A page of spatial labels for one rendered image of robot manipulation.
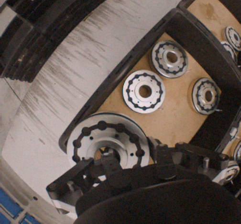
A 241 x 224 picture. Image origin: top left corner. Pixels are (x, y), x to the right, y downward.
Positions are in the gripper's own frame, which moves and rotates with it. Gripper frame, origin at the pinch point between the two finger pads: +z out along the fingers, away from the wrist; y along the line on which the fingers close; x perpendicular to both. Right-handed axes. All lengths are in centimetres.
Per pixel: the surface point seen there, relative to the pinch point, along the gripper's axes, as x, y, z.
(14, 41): 63, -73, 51
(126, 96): 6.7, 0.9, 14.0
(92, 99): 7.0, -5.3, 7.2
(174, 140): -7.2, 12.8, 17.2
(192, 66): 12.9, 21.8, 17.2
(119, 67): 11.9, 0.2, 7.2
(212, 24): 28.7, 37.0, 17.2
